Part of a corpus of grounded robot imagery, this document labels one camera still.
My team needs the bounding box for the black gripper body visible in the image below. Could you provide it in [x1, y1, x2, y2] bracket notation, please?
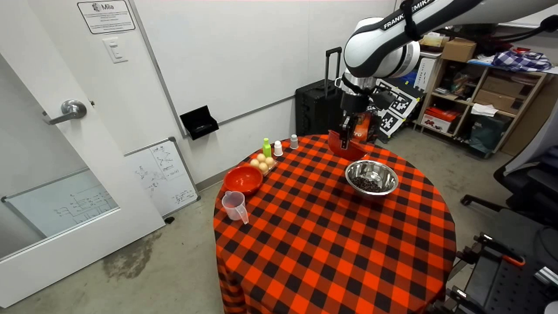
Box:
[338, 85, 376, 120]

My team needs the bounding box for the red bowl holding coffee beans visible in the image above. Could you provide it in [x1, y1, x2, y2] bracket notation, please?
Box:
[326, 111, 374, 164]

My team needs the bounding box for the shiny metal bowl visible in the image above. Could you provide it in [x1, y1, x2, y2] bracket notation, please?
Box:
[343, 158, 401, 198]

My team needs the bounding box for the empty red bowl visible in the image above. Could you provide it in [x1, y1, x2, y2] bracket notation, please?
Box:
[221, 164, 265, 197]

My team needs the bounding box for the black suitcase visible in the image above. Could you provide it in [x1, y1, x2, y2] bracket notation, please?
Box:
[292, 47, 345, 139]

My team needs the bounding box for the black white marker board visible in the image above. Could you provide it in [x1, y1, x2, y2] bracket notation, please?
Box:
[371, 76, 418, 139]

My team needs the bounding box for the red white box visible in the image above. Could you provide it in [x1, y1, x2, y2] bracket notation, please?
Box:
[420, 106, 462, 136]

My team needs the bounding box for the carton of eggs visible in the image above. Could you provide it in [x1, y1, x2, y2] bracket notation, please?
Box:
[247, 151, 279, 176]

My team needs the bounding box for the orange black checkered tablecloth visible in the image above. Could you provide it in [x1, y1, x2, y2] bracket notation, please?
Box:
[210, 132, 458, 314]

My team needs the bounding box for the cardboard box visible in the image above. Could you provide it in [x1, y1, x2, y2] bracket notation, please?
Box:
[441, 36, 477, 64]

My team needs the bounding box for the clear plastic measuring cup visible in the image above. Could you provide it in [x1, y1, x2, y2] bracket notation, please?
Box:
[219, 188, 252, 226]

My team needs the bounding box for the wooden storage shelf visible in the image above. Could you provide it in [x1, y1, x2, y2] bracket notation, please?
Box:
[413, 36, 552, 160]

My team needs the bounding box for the plaid cloth bundle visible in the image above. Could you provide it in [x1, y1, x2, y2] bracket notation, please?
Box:
[489, 47, 554, 75]

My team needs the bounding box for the black office chair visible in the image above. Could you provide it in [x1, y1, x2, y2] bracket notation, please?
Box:
[460, 97, 558, 258]

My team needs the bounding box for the black orange spring clamp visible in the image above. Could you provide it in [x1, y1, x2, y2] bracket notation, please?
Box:
[441, 284, 484, 314]
[472, 232, 528, 270]

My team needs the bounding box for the small leaning whiteboard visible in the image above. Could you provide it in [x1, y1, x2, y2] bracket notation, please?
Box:
[123, 136, 200, 219]

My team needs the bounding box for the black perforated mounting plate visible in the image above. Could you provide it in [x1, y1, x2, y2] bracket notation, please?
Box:
[460, 254, 558, 314]

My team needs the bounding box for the small white notice paper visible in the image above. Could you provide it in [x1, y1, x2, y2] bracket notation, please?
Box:
[102, 36, 130, 66]

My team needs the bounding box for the white door sign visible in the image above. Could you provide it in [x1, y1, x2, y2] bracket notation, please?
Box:
[74, 0, 137, 36]

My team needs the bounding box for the white door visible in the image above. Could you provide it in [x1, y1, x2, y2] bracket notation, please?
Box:
[0, 0, 167, 310]

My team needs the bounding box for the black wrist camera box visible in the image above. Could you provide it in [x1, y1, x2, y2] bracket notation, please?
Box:
[371, 89, 397, 113]

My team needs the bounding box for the black box on wall rail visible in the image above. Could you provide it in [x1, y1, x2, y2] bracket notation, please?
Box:
[177, 104, 221, 141]

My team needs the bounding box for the silver door lever handle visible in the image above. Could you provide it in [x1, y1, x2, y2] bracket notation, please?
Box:
[41, 97, 88, 127]

